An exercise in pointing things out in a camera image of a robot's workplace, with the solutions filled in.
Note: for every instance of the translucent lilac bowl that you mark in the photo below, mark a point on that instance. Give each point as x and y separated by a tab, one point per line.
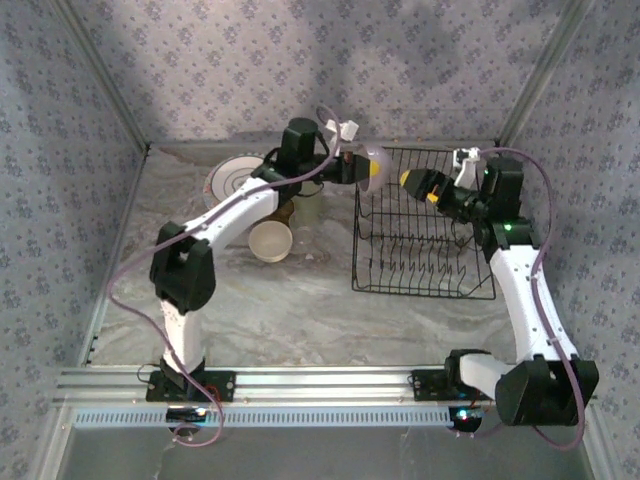
382	160

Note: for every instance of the translucent green cup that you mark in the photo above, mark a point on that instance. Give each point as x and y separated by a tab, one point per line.
307	210

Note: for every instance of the gold brown cup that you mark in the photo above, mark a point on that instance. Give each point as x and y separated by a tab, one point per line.
285	212

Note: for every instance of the white plate with striped rim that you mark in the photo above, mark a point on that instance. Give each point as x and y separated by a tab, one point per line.
230	175

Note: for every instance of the small clear glass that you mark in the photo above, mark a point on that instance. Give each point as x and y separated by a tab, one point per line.
304	235

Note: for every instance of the cream ceramic bowl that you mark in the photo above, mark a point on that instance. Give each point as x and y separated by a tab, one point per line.
270	242

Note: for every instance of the multicolour squiggle pattern plate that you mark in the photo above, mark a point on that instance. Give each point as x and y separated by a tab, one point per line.
209	197

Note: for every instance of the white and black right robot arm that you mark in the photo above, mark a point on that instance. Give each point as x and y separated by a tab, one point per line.
530	300

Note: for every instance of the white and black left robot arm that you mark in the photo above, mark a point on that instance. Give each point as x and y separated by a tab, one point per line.
235	210

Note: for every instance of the black controller board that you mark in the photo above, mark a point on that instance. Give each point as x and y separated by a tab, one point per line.
186	414
465	417

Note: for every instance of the grey metal sheet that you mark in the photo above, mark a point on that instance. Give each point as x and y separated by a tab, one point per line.
325	455

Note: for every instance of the aluminium frame post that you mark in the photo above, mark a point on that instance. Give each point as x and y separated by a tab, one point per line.
102	72
549	70

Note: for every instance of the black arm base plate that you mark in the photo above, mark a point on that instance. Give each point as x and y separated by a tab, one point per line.
430	385
220	385

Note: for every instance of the aluminium mounting rail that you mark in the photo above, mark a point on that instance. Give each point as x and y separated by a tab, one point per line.
325	382

